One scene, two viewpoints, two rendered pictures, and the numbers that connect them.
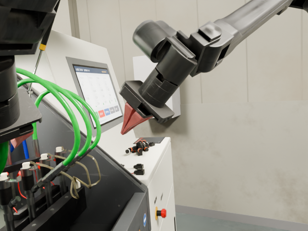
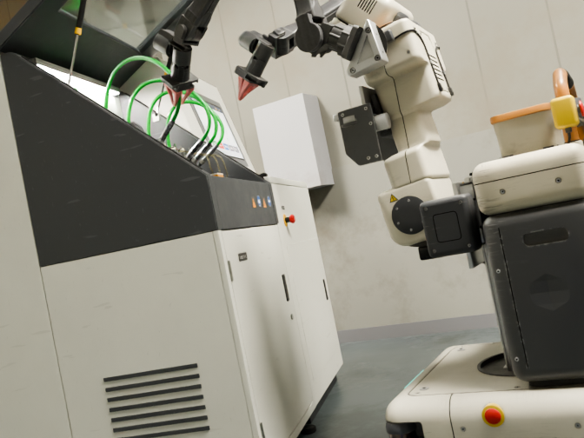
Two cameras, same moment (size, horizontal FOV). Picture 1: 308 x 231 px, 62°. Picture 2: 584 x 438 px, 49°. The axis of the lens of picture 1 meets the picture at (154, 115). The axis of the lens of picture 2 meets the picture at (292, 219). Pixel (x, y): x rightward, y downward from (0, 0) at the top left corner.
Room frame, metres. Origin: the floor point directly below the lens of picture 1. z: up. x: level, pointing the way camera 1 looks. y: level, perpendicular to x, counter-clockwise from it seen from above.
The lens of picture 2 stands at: (-1.61, -0.11, 0.73)
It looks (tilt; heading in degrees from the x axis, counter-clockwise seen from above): 1 degrees up; 2
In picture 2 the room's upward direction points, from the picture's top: 11 degrees counter-clockwise
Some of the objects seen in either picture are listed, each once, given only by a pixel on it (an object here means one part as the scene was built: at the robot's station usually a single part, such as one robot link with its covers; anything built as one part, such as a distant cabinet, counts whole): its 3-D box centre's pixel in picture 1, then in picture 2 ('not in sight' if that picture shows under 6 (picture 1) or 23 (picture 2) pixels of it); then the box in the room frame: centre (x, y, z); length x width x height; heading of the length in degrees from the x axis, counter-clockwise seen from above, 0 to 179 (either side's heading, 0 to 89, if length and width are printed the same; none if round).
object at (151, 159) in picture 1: (140, 155); (267, 188); (1.24, 0.08, 0.96); 0.70 x 0.22 x 0.03; 169
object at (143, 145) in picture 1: (140, 145); not in sight; (1.27, 0.08, 1.01); 0.23 x 0.11 x 0.06; 169
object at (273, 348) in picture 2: not in sight; (272, 328); (0.53, 0.11, 0.44); 0.65 x 0.02 x 0.68; 169
